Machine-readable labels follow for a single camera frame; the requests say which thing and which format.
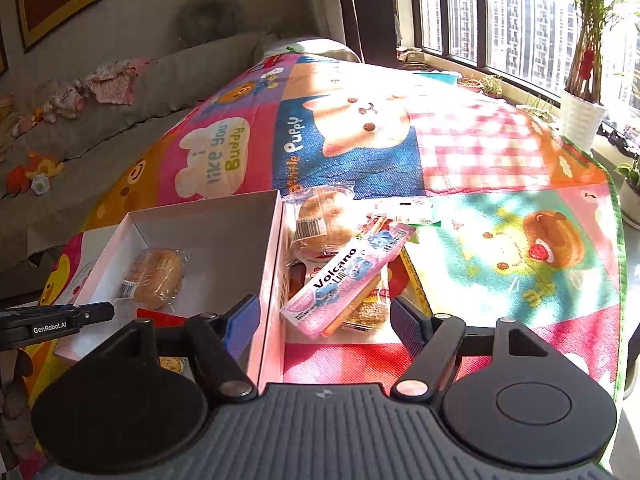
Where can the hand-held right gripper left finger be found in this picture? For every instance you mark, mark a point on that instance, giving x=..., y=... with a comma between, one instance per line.
x=245, y=317

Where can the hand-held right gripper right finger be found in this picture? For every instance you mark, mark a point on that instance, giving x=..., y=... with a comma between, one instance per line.
x=402, y=322

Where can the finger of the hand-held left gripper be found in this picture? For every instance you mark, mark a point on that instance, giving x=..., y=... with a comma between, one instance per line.
x=97, y=312

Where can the rice cracker roll packet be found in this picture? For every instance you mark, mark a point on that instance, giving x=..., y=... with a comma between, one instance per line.
x=370, y=307

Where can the bread packet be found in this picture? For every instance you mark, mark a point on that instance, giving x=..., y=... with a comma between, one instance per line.
x=152, y=275

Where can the pink snack packet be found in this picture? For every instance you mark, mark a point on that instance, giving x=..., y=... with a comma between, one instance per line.
x=340, y=280

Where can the white and pink cardboard box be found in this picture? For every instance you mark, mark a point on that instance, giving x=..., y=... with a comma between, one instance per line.
x=210, y=240

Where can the white and green snack packet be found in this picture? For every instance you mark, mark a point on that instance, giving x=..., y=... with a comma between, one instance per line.
x=405, y=210

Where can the round bun packet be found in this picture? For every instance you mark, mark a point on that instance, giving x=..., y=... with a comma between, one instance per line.
x=320, y=220

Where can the red snack packet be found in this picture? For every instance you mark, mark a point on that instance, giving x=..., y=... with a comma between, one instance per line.
x=160, y=317

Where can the orange sausage stick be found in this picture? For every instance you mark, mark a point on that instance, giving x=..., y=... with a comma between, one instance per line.
x=377, y=224

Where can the orange plush toy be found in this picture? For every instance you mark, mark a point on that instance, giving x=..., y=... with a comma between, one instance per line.
x=35, y=172

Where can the colourful printed play mat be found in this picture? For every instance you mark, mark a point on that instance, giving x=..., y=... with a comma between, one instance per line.
x=450, y=160

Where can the pink patterned cloth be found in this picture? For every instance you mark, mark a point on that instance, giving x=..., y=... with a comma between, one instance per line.
x=62, y=100

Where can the grey sofa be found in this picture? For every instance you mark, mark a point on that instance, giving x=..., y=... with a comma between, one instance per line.
x=150, y=90

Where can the pink floral cloth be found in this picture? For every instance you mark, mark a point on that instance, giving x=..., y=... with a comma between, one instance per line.
x=115, y=82

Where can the teal container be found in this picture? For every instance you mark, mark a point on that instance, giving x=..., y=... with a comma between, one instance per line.
x=437, y=78

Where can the small green potted plant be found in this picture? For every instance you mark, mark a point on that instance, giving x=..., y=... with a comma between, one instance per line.
x=492, y=86
x=537, y=109

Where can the leafy plant in white pot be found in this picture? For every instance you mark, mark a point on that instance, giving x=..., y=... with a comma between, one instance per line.
x=631, y=200

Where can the bamboo plant in white pot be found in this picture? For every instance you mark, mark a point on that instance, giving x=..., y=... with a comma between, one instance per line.
x=582, y=115

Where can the white pillow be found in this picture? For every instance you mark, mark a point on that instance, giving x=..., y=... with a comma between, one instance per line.
x=320, y=49

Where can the dark tray on windowsill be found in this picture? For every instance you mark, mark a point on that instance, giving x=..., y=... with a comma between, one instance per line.
x=620, y=139

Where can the grey fluffy cushion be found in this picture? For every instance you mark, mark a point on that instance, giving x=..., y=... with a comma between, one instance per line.
x=210, y=15

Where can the dark curtain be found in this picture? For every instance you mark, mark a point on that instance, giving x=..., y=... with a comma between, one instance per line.
x=365, y=10

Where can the black framed window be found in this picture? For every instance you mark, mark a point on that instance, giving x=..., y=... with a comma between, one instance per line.
x=525, y=20

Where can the large framed wall picture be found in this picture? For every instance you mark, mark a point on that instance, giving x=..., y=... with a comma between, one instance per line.
x=57, y=0

